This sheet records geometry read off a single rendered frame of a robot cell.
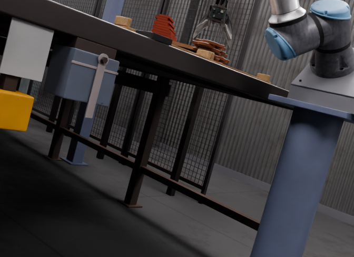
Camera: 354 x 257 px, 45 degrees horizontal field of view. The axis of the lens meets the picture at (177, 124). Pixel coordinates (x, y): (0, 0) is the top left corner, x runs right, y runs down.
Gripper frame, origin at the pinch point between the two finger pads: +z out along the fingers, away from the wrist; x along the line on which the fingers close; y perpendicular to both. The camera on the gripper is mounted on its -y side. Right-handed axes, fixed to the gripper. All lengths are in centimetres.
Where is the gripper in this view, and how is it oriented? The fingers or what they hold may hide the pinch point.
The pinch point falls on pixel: (210, 43)
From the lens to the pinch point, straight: 175.9
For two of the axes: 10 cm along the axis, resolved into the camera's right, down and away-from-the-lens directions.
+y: -1.8, 0.3, -9.8
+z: -2.6, 9.6, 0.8
